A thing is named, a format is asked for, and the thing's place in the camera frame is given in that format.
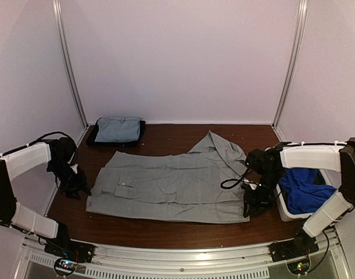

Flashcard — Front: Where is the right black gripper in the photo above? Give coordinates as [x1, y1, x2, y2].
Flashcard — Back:
[243, 170, 284, 218]

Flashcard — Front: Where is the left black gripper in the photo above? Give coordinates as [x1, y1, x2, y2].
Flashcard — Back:
[47, 160, 91, 201]

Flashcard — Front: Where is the grey polo shirt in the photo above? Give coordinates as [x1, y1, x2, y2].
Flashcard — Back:
[86, 132, 250, 224]

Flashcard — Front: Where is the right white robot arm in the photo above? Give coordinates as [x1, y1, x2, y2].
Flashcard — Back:
[243, 137, 355, 257]

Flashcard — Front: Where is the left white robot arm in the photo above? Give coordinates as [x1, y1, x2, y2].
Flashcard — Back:
[0, 135, 91, 258]

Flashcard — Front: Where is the white laundry basket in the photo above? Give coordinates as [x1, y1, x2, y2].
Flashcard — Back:
[274, 170, 332, 222]

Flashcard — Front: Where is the folded black garment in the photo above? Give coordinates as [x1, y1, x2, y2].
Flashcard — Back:
[86, 120, 146, 148]

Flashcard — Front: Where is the blue garment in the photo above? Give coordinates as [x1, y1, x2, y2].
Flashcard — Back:
[278, 168, 337, 214]

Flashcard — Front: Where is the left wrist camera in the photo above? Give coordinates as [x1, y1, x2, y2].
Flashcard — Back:
[70, 164, 81, 174]

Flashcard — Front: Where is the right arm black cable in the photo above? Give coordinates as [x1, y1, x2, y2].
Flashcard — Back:
[220, 168, 253, 190]

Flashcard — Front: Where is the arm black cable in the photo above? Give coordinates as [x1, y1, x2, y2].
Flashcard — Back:
[34, 131, 79, 163]
[220, 168, 253, 190]

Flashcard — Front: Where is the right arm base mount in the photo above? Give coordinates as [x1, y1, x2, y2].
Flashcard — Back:
[268, 238, 319, 262]

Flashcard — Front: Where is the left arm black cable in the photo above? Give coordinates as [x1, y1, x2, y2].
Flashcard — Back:
[34, 131, 79, 163]

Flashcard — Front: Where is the front aluminium rail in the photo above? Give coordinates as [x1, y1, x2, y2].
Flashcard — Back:
[20, 228, 345, 279]

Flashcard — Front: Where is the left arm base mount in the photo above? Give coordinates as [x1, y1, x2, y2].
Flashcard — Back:
[44, 238, 95, 263]

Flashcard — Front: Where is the left aluminium frame post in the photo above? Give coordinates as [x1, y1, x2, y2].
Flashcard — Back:
[52, 0, 89, 129]

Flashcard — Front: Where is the aluminium frame post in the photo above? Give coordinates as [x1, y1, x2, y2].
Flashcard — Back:
[52, 0, 89, 129]
[272, 0, 308, 130]

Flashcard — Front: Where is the right aluminium frame post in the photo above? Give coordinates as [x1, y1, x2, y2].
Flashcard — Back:
[272, 0, 308, 130]

